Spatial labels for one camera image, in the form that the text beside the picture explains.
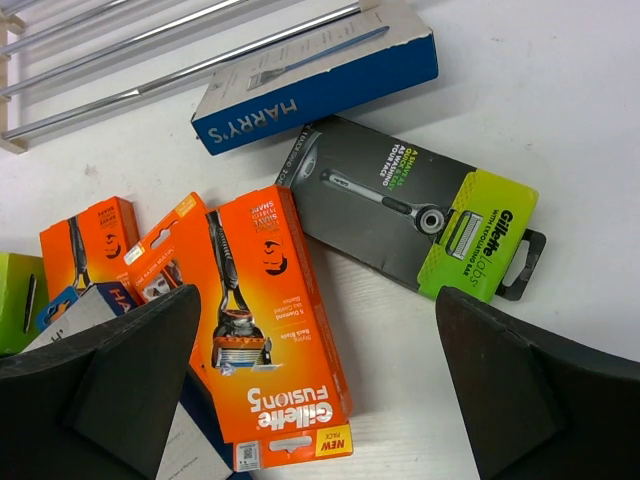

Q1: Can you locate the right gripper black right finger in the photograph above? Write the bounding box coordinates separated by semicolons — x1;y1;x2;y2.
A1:
435;287;639;479

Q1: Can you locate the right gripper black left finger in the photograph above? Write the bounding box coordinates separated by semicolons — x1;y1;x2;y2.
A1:
1;285;201;479

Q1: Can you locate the orange Gillette styler box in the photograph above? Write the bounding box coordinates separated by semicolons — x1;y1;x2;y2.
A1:
123;192;211;389

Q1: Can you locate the orange Gillette Fusion5 razor box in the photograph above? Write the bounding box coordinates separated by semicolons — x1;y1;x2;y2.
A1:
200;186;354;472

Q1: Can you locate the white chrome-bar shelf rack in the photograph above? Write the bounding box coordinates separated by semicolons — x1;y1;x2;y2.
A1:
0;0;381;155

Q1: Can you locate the grey Harry's box blue razor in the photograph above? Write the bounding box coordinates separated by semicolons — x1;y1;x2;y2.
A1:
25;283;232;479

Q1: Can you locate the small orange Gillette razor box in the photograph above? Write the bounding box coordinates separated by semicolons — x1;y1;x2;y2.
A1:
39;196;140;300

